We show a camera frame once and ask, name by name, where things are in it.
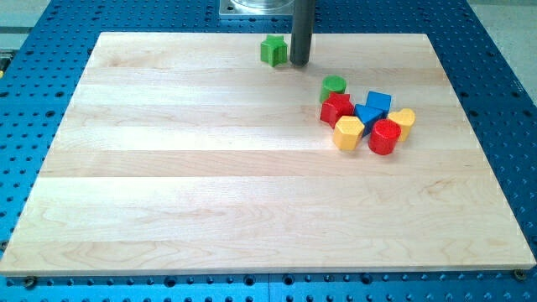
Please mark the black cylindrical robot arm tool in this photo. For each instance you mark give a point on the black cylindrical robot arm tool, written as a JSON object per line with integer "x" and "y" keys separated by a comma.
{"x": 302, "y": 29}

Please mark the yellow heart block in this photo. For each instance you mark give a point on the yellow heart block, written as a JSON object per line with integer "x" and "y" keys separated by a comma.
{"x": 405, "y": 118}

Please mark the yellow hexagon block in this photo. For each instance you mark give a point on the yellow hexagon block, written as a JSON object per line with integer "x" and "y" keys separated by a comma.
{"x": 348, "y": 132}

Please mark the red star block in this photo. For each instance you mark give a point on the red star block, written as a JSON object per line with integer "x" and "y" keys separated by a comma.
{"x": 336, "y": 106}

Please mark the light wooden board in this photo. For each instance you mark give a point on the light wooden board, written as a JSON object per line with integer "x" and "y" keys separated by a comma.
{"x": 185, "y": 154}

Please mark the green cylinder block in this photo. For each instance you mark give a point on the green cylinder block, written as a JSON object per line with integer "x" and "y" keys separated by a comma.
{"x": 332, "y": 83}

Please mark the green star block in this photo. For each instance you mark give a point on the green star block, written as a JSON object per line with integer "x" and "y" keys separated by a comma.
{"x": 273, "y": 50}

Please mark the red cylinder block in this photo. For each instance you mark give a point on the red cylinder block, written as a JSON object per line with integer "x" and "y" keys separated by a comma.
{"x": 384, "y": 136}

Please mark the blue triangle block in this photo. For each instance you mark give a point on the blue triangle block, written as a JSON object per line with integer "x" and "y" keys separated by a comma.
{"x": 368, "y": 116}

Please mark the blue cube block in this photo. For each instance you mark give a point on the blue cube block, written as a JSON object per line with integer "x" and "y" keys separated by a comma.
{"x": 380, "y": 101}

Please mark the blue perforated metal plate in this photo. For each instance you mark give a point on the blue perforated metal plate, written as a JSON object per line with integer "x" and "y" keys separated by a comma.
{"x": 44, "y": 73}

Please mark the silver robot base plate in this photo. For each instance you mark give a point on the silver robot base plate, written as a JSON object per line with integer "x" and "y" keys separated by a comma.
{"x": 240, "y": 8}

